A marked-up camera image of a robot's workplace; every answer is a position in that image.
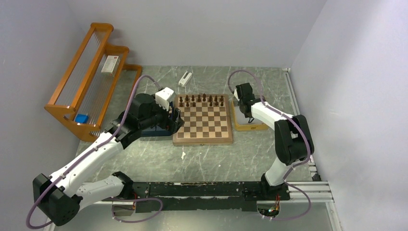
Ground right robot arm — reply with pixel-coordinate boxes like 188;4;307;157
230;83;314;199

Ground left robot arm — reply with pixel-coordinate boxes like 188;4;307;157
33;88;184;226

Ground wooden chess board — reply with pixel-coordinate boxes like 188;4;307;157
173;93;233;146

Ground blue plastic tray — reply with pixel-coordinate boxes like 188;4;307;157
141;125;173;137

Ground yellow metal tin tray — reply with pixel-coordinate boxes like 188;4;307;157
231;99;269;131

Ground white plastic clip device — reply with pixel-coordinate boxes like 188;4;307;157
178;71;192;87

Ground orange wooden rack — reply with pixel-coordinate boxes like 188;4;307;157
44;22;142;142

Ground white red small box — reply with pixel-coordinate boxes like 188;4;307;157
101;55;120;75

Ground blue small box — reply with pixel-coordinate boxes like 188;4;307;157
74;114;89;124

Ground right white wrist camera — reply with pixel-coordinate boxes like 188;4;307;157
233;88;239;100

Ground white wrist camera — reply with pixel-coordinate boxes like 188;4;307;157
233;88;239;100
155;87;175;111

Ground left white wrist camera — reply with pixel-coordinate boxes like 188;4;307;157
155;87;175;111

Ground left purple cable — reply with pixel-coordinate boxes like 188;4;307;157
25;75;162;230

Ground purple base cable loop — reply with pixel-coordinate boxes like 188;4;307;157
111;197;164;224

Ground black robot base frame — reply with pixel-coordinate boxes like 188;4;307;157
117;180;290;213

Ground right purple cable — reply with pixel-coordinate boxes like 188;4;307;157
227;69;312;221

